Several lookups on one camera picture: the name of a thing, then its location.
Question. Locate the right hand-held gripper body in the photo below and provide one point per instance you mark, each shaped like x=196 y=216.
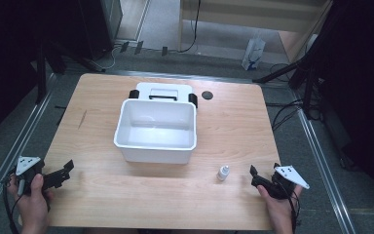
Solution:
x=289 y=177

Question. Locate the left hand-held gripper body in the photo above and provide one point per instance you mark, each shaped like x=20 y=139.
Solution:
x=26 y=166

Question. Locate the small white dropper bottle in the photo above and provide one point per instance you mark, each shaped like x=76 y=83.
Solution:
x=223 y=173

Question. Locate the white plastic storage box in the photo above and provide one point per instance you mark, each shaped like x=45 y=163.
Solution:
x=156 y=131

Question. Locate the person's right hand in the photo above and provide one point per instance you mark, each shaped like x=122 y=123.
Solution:
x=280 y=214

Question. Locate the person's left hand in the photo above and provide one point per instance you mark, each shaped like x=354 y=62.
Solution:
x=34 y=208

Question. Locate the black round table grommet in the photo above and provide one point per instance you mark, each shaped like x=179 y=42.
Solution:
x=207 y=95

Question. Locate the black stand legs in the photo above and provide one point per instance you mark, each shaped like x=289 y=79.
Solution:
x=45 y=68
x=300 y=73

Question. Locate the white paper bag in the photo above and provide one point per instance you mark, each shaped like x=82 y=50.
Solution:
x=253 y=53

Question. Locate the white box lid black clasps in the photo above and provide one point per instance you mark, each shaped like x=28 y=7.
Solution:
x=162 y=91

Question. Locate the black tape strip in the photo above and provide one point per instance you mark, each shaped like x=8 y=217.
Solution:
x=164 y=51
x=124 y=46
x=139 y=47

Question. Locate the dark cabinet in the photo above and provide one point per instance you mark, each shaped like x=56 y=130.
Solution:
x=100 y=26

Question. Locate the light wooden furniture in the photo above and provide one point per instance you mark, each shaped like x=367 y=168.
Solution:
x=256 y=14

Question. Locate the metal floor rail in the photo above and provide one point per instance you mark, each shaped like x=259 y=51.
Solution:
x=323 y=165
x=16 y=143

